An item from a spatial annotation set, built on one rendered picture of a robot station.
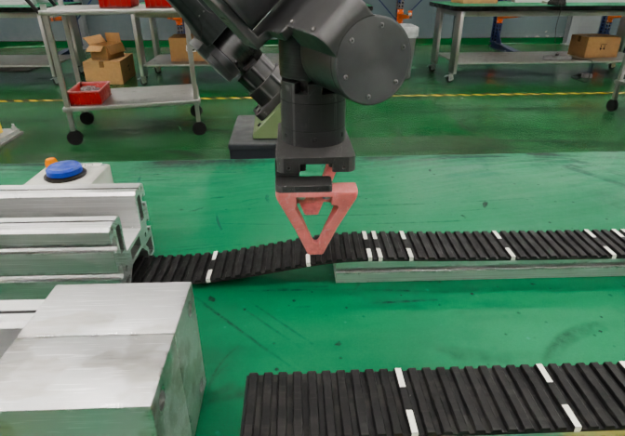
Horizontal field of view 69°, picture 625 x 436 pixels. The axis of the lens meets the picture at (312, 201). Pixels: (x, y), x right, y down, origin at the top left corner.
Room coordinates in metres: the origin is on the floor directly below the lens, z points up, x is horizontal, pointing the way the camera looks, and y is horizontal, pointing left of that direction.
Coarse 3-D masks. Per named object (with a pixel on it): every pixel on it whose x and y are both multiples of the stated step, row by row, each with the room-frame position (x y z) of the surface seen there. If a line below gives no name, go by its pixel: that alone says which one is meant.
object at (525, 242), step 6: (510, 234) 0.42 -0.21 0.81; (516, 234) 0.41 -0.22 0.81; (522, 234) 0.41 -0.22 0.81; (516, 240) 0.40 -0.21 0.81; (522, 240) 0.40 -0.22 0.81; (528, 240) 0.40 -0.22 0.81; (522, 246) 0.39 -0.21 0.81; (528, 246) 0.39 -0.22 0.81; (534, 246) 0.39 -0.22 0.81; (528, 252) 0.38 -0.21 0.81; (534, 252) 0.38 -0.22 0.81; (540, 252) 0.38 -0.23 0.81; (528, 258) 0.37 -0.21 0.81; (534, 258) 0.37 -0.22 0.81; (540, 258) 0.37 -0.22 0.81; (546, 258) 0.37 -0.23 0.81
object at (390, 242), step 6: (384, 234) 0.41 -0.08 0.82; (390, 234) 0.41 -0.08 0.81; (396, 234) 0.42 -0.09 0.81; (384, 240) 0.40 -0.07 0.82; (390, 240) 0.40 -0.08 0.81; (396, 240) 0.40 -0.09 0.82; (384, 246) 0.39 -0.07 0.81; (390, 246) 0.39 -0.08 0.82; (396, 246) 0.39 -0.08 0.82; (384, 252) 0.38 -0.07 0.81; (390, 252) 0.38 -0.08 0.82; (396, 252) 0.38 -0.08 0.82; (402, 252) 0.38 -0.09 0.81; (390, 258) 0.37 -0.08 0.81; (396, 258) 0.37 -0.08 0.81; (402, 258) 0.37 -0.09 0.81
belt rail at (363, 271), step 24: (336, 264) 0.38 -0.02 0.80; (360, 264) 0.38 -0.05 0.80; (384, 264) 0.38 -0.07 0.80; (408, 264) 0.38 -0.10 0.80; (432, 264) 0.38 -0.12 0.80; (456, 264) 0.38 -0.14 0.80; (480, 264) 0.38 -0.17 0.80; (504, 264) 0.38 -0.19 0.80; (528, 264) 0.39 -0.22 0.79; (552, 264) 0.39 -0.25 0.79; (576, 264) 0.39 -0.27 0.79; (600, 264) 0.39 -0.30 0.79; (624, 264) 0.39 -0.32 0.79
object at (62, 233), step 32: (0, 192) 0.41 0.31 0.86; (32, 192) 0.41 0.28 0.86; (64, 192) 0.41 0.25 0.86; (96, 192) 0.41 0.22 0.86; (128, 192) 0.41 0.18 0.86; (0, 224) 0.35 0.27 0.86; (32, 224) 0.35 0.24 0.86; (64, 224) 0.35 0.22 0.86; (96, 224) 0.35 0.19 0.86; (128, 224) 0.41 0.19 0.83; (0, 256) 0.33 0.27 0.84; (32, 256) 0.33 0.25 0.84; (64, 256) 0.34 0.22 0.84; (96, 256) 0.34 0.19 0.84; (128, 256) 0.37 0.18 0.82; (0, 288) 0.33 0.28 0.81; (32, 288) 0.33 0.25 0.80
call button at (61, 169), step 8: (72, 160) 0.53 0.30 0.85; (48, 168) 0.50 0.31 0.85; (56, 168) 0.50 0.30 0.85; (64, 168) 0.50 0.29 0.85; (72, 168) 0.50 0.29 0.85; (80, 168) 0.51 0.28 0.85; (48, 176) 0.49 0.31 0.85; (56, 176) 0.49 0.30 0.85; (64, 176) 0.49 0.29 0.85; (72, 176) 0.50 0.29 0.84
